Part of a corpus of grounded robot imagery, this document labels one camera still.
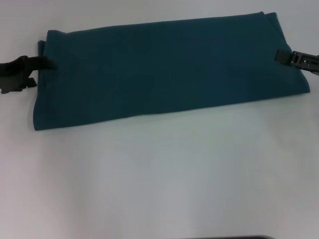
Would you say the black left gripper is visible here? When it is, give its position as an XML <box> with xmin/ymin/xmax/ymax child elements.
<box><xmin>0</xmin><ymin>55</ymin><xmax>57</xmax><ymax>95</ymax></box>

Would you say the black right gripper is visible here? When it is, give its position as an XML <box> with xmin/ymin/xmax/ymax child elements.
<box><xmin>274</xmin><ymin>49</ymin><xmax>319</xmax><ymax>77</ymax></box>

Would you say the teal t-shirt with FREE print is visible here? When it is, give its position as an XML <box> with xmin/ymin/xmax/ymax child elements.
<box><xmin>32</xmin><ymin>11</ymin><xmax>312</xmax><ymax>132</ymax></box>

